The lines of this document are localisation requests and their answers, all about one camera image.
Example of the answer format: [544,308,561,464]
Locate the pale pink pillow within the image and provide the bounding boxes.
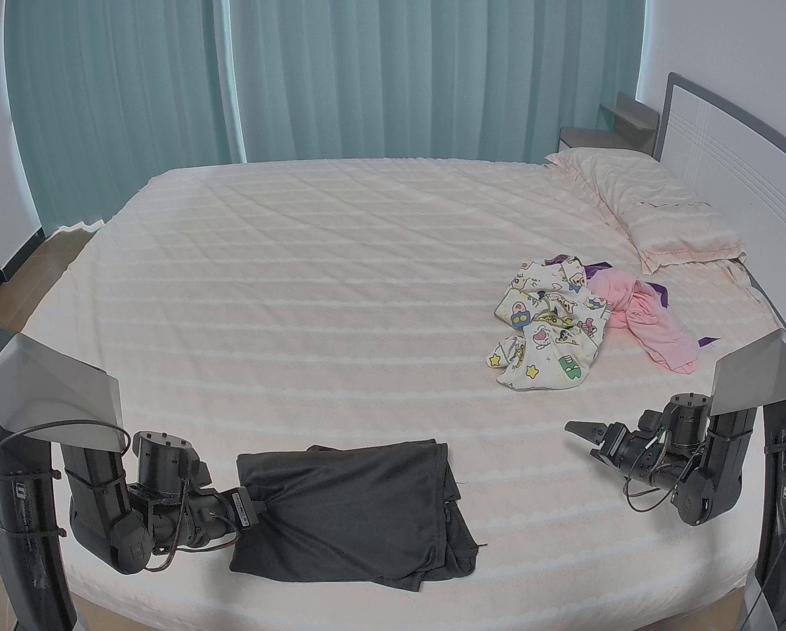
[543,147,747,276]

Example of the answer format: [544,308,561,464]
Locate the white printed pyjama top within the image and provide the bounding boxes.
[485,255,612,393]

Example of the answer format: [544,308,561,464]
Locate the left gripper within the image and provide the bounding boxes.
[191,488,264,544]

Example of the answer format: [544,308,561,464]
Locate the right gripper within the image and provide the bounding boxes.
[565,421,644,470]

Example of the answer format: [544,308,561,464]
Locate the black T-shirt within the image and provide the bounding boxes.
[229,440,481,593]

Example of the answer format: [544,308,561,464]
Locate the blue-green curtain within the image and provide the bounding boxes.
[225,0,650,163]
[2,0,248,235]

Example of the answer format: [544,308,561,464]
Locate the pink garment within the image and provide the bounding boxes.
[587,260,722,374]

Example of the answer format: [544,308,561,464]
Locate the bed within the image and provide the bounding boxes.
[0,73,786,616]

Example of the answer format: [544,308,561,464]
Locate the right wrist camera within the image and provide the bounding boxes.
[637,408,670,445]

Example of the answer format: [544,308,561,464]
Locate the black cable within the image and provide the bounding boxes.
[622,474,682,513]
[0,420,134,531]

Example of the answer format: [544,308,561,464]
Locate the grey bedside table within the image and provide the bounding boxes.
[559,91,661,155]

